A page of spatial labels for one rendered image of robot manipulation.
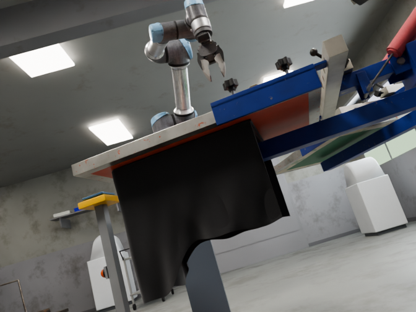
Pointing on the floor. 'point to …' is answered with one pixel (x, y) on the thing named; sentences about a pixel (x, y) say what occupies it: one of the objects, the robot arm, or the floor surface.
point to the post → (109, 247)
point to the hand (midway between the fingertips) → (216, 75)
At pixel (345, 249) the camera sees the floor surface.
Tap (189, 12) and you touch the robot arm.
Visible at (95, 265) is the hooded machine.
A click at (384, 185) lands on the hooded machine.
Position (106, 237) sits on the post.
